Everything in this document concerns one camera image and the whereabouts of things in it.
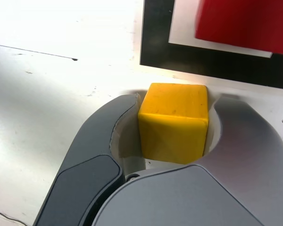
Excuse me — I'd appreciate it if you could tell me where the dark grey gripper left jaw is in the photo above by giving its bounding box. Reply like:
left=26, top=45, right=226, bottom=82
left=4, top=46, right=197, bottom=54
left=34, top=93, right=147, bottom=226

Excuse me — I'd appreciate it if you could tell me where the black tape square outline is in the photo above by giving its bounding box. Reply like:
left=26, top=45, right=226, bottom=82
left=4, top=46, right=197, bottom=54
left=139, top=0, right=283, bottom=90

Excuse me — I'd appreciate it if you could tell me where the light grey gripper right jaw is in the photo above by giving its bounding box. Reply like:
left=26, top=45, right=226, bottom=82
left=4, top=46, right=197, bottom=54
left=92, top=94, right=283, bottom=226

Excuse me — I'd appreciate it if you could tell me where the yellow cube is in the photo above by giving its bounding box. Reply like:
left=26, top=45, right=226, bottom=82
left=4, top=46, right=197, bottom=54
left=138, top=82, right=208, bottom=165

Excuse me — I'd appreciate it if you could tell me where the red cube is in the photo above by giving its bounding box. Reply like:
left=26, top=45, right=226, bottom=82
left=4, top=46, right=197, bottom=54
left=194, top=0, right=283, bottom=56

